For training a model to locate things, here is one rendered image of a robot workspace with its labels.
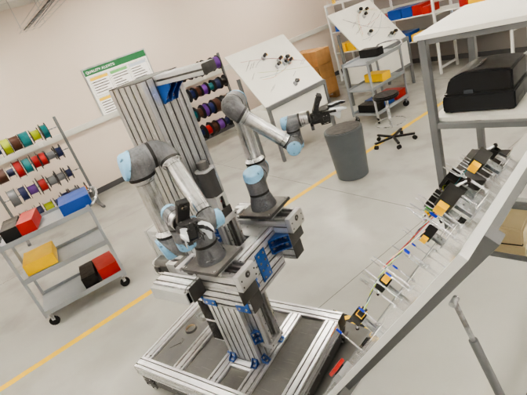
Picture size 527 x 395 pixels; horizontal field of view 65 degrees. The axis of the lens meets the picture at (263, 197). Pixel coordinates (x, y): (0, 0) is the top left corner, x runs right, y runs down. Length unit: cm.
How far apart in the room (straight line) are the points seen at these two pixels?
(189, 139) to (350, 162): 310
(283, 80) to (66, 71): 384
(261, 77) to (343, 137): 206
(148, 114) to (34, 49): 623
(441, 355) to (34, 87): 742
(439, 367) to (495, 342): 24
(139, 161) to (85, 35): 668
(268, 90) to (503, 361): 517
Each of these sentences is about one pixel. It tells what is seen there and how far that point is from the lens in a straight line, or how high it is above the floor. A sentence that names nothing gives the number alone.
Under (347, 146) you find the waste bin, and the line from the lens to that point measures 491.
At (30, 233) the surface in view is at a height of 97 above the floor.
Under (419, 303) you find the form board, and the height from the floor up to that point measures 156.
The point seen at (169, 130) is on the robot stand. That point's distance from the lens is 207.
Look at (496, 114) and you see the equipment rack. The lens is 206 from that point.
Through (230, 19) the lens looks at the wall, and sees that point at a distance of 958.
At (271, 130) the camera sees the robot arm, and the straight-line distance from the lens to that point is 218.
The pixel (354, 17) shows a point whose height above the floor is 146.
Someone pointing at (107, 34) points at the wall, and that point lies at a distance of 848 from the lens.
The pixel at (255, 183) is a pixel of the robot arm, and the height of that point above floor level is 133.
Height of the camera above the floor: 217
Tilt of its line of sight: 24 degrees down
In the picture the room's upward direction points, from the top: 19 degrees counter-clockwise
